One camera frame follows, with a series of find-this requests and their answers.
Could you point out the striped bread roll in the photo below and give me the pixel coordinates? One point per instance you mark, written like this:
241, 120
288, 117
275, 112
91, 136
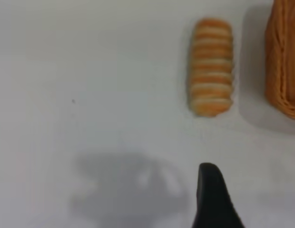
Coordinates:
211, 69

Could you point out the orange woven wicker basket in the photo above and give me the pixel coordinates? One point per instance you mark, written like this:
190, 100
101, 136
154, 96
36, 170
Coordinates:
284, 59

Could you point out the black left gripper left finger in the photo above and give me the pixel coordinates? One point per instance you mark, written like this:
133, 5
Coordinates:
213, 204

